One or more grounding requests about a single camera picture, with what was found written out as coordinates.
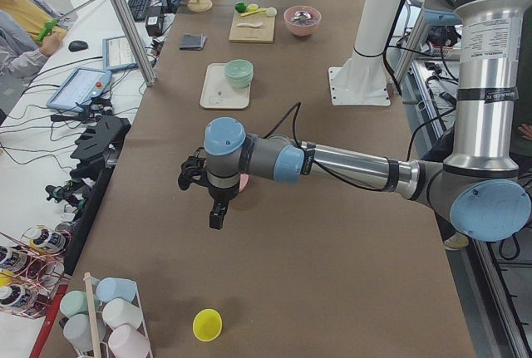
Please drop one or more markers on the aluminium frame post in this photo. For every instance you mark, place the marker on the aluminium frame post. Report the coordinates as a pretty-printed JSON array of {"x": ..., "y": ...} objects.
[{"x": 127, "y": 23}]

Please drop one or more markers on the blue plastic cup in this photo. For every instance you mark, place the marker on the blue plastic cup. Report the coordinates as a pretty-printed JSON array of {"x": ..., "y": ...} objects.
[{"x": 111, "y": 288}]

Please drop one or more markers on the blue teach pendant tablet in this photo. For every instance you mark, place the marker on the blue teach pendant tablet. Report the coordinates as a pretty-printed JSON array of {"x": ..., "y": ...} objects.
[{"x": 79, "y": 89}]

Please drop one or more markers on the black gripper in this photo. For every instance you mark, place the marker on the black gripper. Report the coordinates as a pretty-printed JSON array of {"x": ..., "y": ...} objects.
[{"x": 219, "y": 194}]

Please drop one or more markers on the large pink bowl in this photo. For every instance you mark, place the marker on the large pink bowl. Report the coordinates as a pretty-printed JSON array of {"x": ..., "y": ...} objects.
[{"x": 302, "y": 21}]

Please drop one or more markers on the yellow plastic cup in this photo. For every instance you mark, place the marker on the yellow plastic cup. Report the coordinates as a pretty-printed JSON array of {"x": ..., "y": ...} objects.
[{"x": 207, "y": 325}]

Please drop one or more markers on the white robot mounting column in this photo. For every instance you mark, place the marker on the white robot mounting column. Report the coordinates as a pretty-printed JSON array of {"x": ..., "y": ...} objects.
[{"x": 362, "y": 80}]

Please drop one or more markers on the black power adapter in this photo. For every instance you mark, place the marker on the black power adapter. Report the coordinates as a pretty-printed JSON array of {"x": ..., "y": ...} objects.
[{"x": 154, "y": 21}]

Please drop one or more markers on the mint green plastic cup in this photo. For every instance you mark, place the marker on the mint green plastic cup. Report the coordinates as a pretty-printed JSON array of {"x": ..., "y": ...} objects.
[{"x": 73, "y": 303}]

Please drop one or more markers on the black keyboard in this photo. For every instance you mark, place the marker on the black keyboard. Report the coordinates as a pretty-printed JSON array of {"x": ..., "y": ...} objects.
[{"x": 138, "y": 9}]

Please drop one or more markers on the black computer mouse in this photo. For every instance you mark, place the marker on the black computer mouse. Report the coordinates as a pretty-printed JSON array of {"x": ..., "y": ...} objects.
[{"x": 77, "y": 45}]

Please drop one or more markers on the small pink bowl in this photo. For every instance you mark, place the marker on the small pink bowl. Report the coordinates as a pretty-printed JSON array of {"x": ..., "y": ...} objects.
[{"x": 244, "y": 179}]

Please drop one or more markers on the cream rectangular tray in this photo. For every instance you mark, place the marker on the cream rectangular tray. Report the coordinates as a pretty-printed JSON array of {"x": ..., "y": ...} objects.
[{"x": 218, "y": 94}]

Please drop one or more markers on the yellow toy spoon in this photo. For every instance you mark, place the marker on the yellow toy spoon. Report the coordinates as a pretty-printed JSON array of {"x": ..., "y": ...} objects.
[{"x": 256, "y": 11}]

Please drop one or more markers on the black tool holder rack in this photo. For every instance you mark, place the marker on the black tool holder rack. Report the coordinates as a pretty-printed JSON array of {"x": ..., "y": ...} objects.
[{"x": 97, "y": 150}]

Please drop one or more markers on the copper wire bottle basket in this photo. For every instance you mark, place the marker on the copper wire bottle basket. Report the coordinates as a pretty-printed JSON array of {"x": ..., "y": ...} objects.
[{"x": 32, "y": 268}]

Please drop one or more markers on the dark grey folded cloth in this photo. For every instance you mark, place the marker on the dark grey folded cloth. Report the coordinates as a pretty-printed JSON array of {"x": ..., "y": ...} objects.
[{"x": 191, "y": 42}]

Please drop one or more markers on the seated person in yellow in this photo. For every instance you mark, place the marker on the seated person in yellow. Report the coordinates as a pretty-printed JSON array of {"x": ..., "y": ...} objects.
[{"x": 31, "y": 32}]

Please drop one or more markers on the grey plastic cup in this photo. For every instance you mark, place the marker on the grey plastic cup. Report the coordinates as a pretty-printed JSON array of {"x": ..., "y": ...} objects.
[{"x": 78, "y": 332}]

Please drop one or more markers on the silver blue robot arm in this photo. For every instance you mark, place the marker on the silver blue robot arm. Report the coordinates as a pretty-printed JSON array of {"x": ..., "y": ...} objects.
[{"x": 475, "y": 188}]

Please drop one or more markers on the white ceramic spoon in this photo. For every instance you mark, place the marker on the white ceramic spoon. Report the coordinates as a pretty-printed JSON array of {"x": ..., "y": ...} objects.
[{"x": 253, "y": 25}]

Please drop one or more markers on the wooden cutting board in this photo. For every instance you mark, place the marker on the wooden cutting board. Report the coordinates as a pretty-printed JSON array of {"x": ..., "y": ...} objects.
[{"x": 265, "y": 34}]

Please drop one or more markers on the pink plastic cup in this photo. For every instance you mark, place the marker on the pink plastic cup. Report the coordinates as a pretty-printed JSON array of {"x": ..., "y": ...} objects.
[{"x": 126, "y": 342}]

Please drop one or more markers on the white plastic cup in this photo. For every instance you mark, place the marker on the white plastic cup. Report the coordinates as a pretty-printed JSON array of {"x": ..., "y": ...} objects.
[{"x": 119, "y": 312}]

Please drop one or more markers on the green toy lime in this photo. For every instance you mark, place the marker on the green toy lime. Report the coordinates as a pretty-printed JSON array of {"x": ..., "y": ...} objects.
[{"x": 240, "y": 7}]

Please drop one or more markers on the white wire cup rack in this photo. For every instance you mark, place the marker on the white wire cup rack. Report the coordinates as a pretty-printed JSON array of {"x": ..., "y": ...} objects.
[{"x": 100, "y": 331}]

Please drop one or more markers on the green bowl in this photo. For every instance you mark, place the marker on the green bowl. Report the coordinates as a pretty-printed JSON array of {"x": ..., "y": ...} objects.
[{"x": 239, "y": 73}]

